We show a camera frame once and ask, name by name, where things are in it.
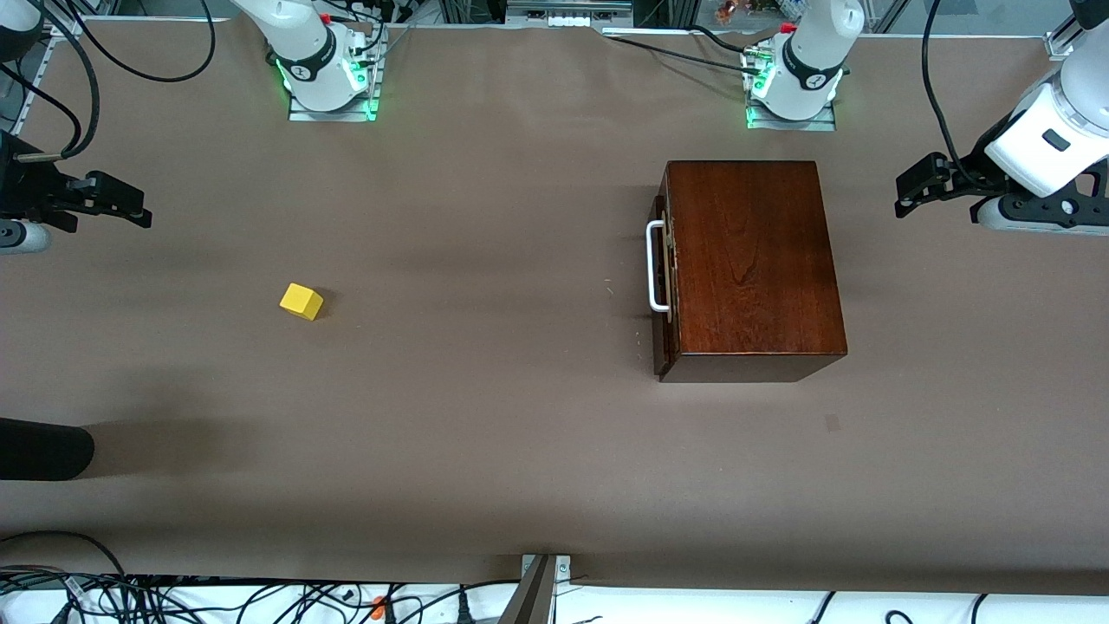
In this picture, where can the aluminium frame corner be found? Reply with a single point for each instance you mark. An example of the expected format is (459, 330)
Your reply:
(1059, 45)

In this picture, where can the small orange connector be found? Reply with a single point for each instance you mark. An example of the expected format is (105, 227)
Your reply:
(379, 607)

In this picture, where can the grey power strip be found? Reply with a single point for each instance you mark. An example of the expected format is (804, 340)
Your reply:
(567, 10)

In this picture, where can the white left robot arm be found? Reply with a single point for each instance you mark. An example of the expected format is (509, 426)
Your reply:
(810, 61)

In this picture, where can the metal frame bracket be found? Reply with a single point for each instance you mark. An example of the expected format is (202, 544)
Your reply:
(537, 598)

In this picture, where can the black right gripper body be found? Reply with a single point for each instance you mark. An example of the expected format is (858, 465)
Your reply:
(24, 189)

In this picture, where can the dark brown wooden cabinet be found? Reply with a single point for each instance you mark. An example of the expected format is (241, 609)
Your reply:
(762, 277)

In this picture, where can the perforated aluminium rail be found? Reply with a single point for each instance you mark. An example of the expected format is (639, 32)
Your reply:
(42, 65)

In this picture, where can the black padded cylinder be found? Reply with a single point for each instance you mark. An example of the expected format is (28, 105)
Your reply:
(43, 449)

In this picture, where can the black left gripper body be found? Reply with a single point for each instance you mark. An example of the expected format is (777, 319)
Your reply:
(972, 176)

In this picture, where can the small orange figurine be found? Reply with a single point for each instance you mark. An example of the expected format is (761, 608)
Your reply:
(728, 10)

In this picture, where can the yellow wooden block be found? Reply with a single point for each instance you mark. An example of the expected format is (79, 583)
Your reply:
(301, 301)

